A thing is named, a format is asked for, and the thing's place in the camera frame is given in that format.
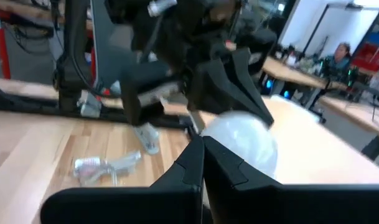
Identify light wooden office desk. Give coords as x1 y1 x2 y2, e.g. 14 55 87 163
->
260 96 379 185

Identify black computer tower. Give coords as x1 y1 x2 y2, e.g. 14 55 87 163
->
278 86 294 101
260 73 276 96

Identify wooden desk with cables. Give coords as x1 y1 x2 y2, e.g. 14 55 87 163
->
319 95 379 162

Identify red pole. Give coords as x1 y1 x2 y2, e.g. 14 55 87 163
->
0 14 12 80

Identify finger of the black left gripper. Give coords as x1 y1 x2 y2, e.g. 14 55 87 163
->
189 60 269 125
229 48 274 127

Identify white light bulb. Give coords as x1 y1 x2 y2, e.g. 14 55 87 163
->
200 111 279 180

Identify brown wooden workbench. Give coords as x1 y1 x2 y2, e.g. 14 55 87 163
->
0 0 93 41

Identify wooden desk with robot arms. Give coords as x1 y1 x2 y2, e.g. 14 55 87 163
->
261 55 349 108

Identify black aluminium frame bar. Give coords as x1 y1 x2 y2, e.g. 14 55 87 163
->
0 83 193 130

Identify clear lamp power cable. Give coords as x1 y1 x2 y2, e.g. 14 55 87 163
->
72 122 161 188

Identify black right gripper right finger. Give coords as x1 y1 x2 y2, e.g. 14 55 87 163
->
203 136 379 224

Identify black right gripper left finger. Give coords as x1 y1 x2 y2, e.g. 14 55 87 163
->
40 136 205 224

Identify person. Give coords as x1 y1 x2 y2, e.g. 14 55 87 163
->
327 42 353 75

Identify red storage bins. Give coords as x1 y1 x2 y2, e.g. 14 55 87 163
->
352 42 379 72

